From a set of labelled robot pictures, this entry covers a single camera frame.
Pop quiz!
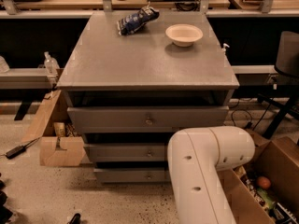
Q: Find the clear plastic bottle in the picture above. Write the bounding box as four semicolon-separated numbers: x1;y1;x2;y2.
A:
44;51;60;75

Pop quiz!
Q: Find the grey middle drawer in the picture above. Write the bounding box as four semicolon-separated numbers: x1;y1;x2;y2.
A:
84;143;167;162

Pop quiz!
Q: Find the cardboard box right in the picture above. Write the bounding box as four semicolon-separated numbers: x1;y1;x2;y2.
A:
218;131;299;224

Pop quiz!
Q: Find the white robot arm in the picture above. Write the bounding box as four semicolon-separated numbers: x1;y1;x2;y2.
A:
167;126;255;224

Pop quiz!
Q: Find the black power adapter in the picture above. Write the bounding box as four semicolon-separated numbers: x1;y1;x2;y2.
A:
6;146;26;160

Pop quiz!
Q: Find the green snack packet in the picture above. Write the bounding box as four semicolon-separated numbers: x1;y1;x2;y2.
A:
257;188;276;210

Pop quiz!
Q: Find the red apple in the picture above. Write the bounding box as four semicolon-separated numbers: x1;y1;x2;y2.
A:
256;176;271;189

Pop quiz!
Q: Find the black coiled cable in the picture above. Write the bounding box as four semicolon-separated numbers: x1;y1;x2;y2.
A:
173;1;200;13

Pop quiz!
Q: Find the blue chip bag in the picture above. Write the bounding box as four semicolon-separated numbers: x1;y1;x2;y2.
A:
117;6;160;35

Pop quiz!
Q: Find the cardboard box left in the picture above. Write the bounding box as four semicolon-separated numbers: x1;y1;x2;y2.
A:
22;91;85;167

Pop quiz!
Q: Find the grey top drawer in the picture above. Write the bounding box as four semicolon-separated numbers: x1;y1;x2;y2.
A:
67;106;228;134

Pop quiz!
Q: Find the black object floor bottom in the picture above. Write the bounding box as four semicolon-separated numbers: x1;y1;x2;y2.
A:
67;213;81;224

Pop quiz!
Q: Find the cardboard box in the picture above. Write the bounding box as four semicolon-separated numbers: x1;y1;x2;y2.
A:
218;131;299;224
22;91;85;167

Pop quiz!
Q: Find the white paper bowl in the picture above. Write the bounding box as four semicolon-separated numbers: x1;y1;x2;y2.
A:
165;24;203;47

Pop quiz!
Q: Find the small pump bottle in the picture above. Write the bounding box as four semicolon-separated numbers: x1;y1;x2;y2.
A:
222;43;230;53

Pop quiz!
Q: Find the grey drawer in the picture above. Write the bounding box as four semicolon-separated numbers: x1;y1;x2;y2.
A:
84;143;167;162
94;168;170;183
67;106;228;134

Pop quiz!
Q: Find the grey drawer cabinet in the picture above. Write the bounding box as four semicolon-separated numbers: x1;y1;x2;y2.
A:
58;11;239;171

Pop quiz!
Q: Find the black office chair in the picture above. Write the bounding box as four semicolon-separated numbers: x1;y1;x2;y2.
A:
258;31;299;139

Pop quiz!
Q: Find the black floor cable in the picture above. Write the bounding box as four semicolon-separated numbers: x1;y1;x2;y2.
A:
223;98;255;131

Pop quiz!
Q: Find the grey bottom drawer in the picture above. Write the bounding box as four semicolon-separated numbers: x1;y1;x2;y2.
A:
94;168;170;183

